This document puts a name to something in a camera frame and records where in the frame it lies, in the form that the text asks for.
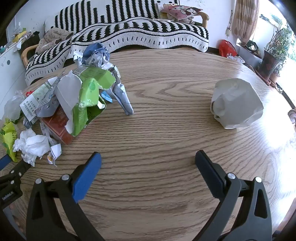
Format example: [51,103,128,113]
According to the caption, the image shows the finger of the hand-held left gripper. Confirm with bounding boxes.
[0,154,32,183]

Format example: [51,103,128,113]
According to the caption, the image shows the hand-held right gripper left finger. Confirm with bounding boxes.
[26,152,104,241]

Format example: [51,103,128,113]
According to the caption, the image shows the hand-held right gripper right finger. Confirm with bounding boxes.
[195,150,273,241]

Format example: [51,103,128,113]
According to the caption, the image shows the white tissue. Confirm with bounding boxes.
[13,128,51,167]

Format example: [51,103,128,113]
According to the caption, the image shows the yellow green snack packet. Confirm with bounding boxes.
[0,118,18,163]

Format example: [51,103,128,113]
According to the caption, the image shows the small paper scrap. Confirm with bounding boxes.
[47,144,62,166]

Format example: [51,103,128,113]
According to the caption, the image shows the red cardboard box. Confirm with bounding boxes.
[40,105,75,145]

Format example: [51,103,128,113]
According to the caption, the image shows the printed carton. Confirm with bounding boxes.
[20,82,61,123]

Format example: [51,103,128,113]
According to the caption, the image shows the grey paper bag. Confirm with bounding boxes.
[210,78,264,129]

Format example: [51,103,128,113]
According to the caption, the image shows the torn green carton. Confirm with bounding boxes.
[72,66,116,137]

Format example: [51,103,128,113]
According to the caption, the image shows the grey cloth bundle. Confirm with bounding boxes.
[105,65,134,116]

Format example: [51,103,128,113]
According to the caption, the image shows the torn grey white carton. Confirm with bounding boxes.
[54,74,83,126]

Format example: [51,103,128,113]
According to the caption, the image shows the blue paper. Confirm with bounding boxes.
[82,42,111,69]

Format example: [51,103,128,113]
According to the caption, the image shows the clear plastic bag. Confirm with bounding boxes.
[3,90,26,121]

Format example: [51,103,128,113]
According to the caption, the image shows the white cabinet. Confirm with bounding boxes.
[0,35,29,119]

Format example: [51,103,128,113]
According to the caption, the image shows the white box under window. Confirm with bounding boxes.
[238,44,263,70]

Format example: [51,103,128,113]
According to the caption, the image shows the potted plant in dark pot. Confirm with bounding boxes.
[257,15,296,80]

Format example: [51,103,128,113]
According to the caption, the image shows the red plastic bag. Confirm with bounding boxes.
[218,39,238,58]

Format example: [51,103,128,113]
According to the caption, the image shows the yellow item on cabinet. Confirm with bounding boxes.
[13,30,27,42]

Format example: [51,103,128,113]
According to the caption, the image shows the brown crumpled cloth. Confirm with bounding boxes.
[35,28,74,55]

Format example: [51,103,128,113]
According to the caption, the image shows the striped blanket with white border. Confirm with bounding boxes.
[25,18,210,87]

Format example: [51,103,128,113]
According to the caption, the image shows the beige patterned curtain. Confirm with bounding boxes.
[232,0,260,46]

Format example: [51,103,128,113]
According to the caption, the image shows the black white zigzag blanket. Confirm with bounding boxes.
[54,0,184,35]

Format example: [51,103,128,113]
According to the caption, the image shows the pink printed pillow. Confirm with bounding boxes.
[159,4,204,23]

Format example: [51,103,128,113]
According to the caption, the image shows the wooden frame sofa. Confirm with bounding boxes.
[21,0,210,87]

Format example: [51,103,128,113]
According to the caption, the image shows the hanging wall ornament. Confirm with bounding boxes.
[225,10,233,39]

